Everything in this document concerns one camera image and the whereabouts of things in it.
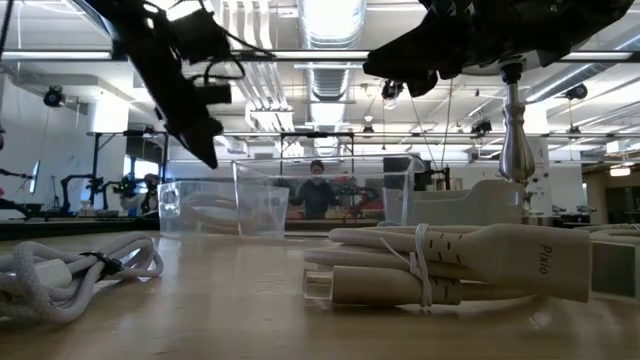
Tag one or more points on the small clear plastic bin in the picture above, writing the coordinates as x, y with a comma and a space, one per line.
175, 220

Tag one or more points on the black ceiling camera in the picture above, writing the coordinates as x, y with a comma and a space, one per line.
481, 127
53, 96
577, 91
391, 90

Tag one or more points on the black box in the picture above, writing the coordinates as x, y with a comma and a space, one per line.
397, 172

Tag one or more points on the silver metal pedestal stand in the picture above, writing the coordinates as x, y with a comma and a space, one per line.
516, 150

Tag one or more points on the background monitor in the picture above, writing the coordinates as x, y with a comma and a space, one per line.
34, 177

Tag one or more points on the black metal frame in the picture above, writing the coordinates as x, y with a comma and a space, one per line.
95, 165

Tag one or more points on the black background robot arm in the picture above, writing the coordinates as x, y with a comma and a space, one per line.
75, 187

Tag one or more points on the person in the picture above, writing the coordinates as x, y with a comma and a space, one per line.
316, 197
149, 192

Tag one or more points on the horizontal rig crossbar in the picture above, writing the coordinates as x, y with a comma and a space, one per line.
310, 55

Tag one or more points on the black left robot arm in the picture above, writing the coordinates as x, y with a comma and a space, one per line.
117, 15

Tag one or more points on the silver ventilation duct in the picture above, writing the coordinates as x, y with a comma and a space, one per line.
330, 75

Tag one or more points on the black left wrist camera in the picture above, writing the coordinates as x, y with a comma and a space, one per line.
197, 35

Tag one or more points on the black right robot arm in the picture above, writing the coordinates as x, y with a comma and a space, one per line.
595, 17

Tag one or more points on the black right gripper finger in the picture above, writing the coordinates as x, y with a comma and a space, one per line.
422, 86
425, 52

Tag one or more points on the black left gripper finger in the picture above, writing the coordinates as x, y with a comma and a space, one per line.
214, 127
200, 145

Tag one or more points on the large clear plastic bin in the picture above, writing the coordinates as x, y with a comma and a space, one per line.
400, 200

